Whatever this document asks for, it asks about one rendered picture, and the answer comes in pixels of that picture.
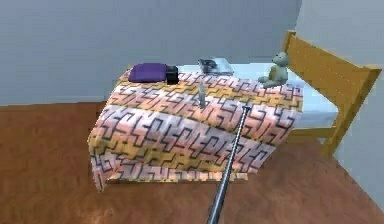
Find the wooden bed with white mattress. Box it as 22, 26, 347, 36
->
87, 29, 383, 194

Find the grey-green teddy bear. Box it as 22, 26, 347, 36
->
257, 51, 290, 90

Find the grey book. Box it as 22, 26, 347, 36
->
197, 57, 235, 77

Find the orange pink patterned blanket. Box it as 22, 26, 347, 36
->
87, 68, 305, 194

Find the small black box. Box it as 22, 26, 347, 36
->
165, 65, 180, 86

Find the purple cushion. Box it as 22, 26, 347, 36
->
128, 62, 169, 84

